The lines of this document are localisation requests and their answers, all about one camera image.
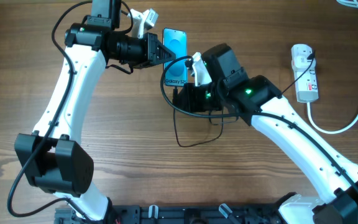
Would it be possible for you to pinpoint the Galaxy smartphone with teal screen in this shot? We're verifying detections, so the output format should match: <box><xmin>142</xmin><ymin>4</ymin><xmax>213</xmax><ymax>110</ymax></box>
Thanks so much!
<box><xmin>163</xmin><ymin>27</ymin><xmax>188</xmax><ymax>86</ymax></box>

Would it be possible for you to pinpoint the black USB charging cable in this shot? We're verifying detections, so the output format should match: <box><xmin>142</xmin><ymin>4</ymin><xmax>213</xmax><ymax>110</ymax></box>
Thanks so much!
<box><xmin>172</xmin><ymin>51</ymin><xmax>316</xmax><ymax>148</ymax></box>

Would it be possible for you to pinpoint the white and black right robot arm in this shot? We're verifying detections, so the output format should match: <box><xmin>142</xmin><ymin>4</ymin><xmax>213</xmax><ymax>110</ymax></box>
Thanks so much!
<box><xmin>173</xmin><ymin>44</ymin><xmax>358</xmax><ymax>223</ymax></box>

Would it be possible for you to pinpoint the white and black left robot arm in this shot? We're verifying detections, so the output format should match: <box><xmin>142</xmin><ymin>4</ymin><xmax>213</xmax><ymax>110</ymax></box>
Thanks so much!
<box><xmin>14</xmin><ymin>1</ymin><xmax>175</xmax><ymax>223</ymax></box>

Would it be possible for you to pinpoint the white USB charger plug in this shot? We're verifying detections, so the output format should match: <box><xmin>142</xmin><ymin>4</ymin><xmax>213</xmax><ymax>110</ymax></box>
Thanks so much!
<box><xmin>291</xmin><ymin>54</ymin><xmax>314</xmax><ymax>72</ymax></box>

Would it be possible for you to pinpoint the white power strip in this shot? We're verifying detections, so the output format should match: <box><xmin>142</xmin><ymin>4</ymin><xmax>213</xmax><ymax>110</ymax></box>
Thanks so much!
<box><xmin>291</xmin><ymin>44</ymin><xmax>319</xmax><ymax>103</ymax></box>

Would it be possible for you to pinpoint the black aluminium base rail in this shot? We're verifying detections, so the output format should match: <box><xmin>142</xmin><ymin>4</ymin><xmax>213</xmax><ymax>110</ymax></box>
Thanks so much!
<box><xmin>53</xmin><ymin>203</ymin><xmax>291</xmax><ymax>224</ymax></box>

